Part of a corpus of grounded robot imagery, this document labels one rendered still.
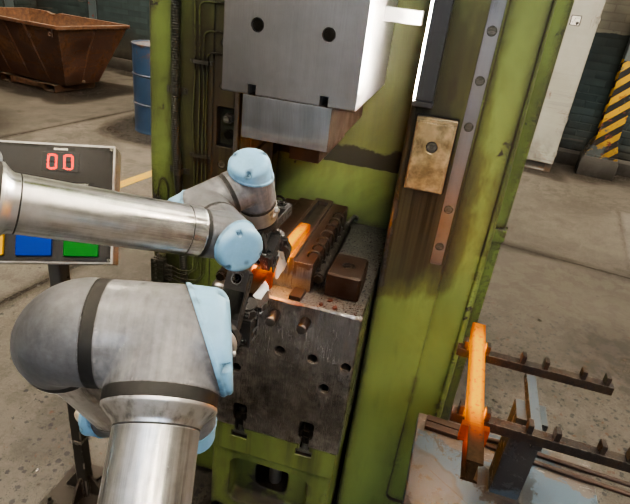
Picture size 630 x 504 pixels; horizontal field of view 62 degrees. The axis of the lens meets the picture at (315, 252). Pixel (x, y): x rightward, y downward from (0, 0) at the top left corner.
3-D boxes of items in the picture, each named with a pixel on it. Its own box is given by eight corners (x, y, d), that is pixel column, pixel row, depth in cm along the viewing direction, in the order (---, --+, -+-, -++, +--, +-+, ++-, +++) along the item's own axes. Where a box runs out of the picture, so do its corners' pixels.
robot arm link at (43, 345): (-60, 361, 47) (82, 453, 89) (67, 368, 48) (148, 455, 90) (-17, 250, 53) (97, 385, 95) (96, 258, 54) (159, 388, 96)
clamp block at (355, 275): (357, 303, 128) (361, 280, 125) (323, 295, 129) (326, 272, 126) (365, 281, 138) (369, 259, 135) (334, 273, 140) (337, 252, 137)
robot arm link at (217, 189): (177, 218, 82) (239, 188, 85) (158, 192, 90) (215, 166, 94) (195, 257, 87) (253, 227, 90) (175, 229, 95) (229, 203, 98)
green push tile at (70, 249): (97, 256, 122) (98, 224, 122) (62, 256, 120) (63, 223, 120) (99, 257, 123) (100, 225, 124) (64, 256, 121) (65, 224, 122)
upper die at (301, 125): (326, 152, 114) (332, 108, 110) (240, 136, 118) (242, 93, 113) (361, 116, 151) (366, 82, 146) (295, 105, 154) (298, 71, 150)
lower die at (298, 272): (309, 292, 130) (313, 262, 126) (233, 274, 134) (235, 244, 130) (344, 229, 167) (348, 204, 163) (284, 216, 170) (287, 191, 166)
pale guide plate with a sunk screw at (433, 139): (441, 195, 123) (458, 122, 116) (403, 187, 125) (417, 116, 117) (441, 192, 125) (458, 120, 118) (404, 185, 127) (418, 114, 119)
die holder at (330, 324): (337, 456, 142) (362, 318, 122) (207, 418, 149) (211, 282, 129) (371, 340, 191) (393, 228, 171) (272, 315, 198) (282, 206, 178)
